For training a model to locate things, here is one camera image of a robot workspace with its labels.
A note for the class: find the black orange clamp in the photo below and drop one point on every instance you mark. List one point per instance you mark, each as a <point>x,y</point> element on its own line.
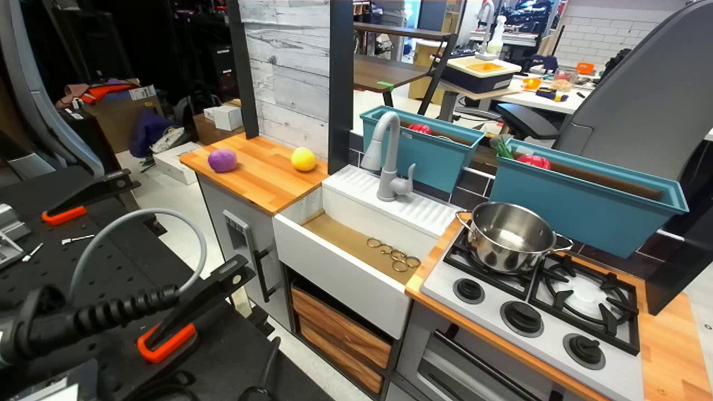
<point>80,200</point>
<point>180,327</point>

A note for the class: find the wooden countertop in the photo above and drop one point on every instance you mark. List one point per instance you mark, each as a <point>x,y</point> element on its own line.
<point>263,173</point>

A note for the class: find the purple ball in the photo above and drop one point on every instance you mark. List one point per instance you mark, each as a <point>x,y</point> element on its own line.
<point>224,160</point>

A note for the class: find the grey toy faucet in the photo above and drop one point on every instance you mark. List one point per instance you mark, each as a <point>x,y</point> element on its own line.
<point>382,155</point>

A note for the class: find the grey cabinet door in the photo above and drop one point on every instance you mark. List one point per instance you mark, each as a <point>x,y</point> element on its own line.
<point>245,228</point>

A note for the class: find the wooden drawer crate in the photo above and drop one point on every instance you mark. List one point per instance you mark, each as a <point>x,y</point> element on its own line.
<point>354,348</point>

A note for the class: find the steel pot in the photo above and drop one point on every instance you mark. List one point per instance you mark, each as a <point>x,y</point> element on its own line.
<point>512,238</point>

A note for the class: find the yellow ball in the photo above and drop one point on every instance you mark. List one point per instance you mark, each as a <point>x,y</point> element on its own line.
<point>304,158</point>

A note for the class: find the toy stove top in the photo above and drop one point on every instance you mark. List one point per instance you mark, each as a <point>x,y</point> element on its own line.
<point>575,319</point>

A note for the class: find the teal planter box left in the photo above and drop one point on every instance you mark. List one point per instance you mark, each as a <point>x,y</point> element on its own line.
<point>438,148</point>

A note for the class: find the dark side table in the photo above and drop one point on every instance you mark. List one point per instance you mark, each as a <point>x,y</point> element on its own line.
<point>385,76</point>

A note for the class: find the white toy sink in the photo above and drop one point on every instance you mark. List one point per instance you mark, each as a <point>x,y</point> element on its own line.
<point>358,248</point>

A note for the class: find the teal planter box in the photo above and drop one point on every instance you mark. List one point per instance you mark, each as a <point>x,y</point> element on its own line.
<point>595,202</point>
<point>438,148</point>

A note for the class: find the teal planter box right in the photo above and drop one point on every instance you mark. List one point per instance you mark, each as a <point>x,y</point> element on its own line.
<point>595,202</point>

